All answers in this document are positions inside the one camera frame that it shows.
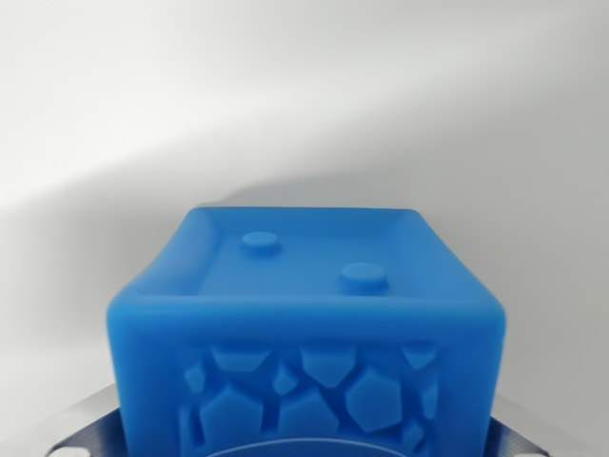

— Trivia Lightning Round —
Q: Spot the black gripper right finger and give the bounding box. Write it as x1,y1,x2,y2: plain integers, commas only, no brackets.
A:
488,390,599,457

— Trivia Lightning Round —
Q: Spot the blue textured rubber cube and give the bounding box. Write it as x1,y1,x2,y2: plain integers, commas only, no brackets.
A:
105,205,507,457

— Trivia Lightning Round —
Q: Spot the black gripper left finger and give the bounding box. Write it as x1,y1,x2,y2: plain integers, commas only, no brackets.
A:
45,380,130,457

